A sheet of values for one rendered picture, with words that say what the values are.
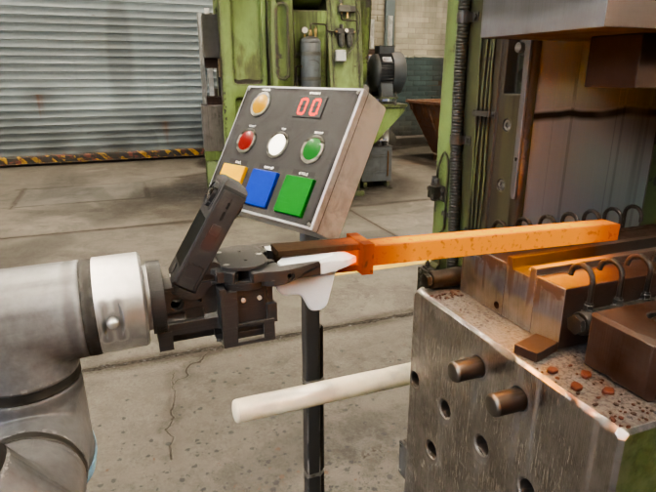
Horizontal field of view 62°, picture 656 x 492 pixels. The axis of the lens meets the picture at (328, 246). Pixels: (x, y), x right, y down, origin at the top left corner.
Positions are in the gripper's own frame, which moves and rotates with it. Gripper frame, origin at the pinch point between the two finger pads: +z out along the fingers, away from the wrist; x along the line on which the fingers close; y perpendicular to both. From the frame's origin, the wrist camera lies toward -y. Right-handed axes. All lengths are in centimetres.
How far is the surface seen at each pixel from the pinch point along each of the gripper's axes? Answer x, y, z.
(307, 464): -56, 76, 14
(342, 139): -41.1, -6.4, 17.2
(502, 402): 9.7, 16.8, 15.2
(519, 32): -4.9, -22.4, 25.1
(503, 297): -2.9, 10.8, 24.6
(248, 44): -484, -41, 106
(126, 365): -178, 104, -29
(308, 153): -45.9, -3.4, 12.5
